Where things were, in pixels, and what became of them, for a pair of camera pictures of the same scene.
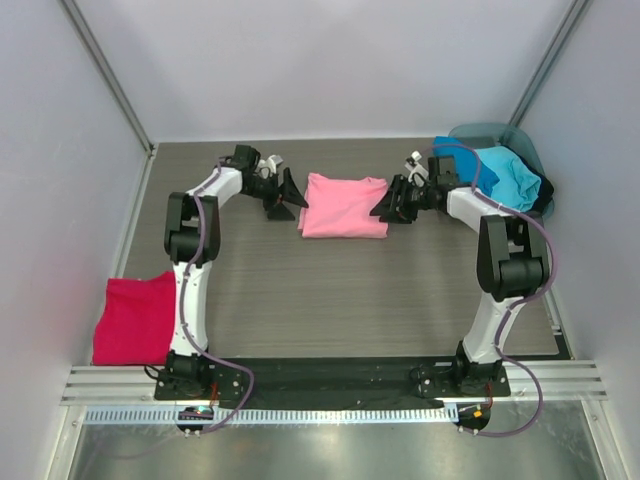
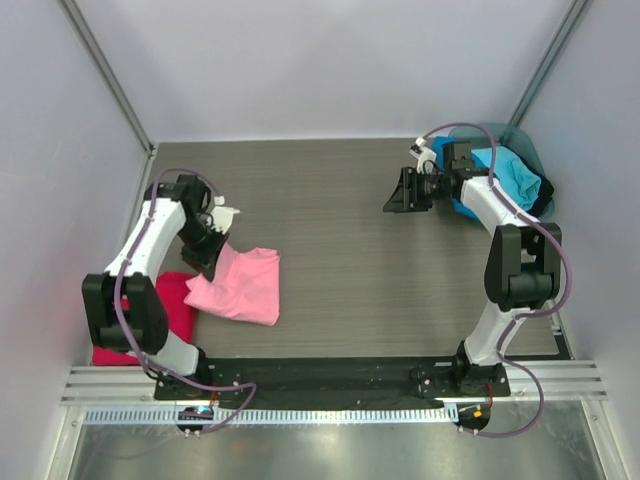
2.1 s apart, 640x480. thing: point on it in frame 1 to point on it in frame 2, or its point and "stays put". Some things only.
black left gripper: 275,190 to 205,248
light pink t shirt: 339,207 to 245,285
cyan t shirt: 518,187 stays put
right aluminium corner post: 575,10 stays put
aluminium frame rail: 135,383 stays put
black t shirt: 546,190 stays put
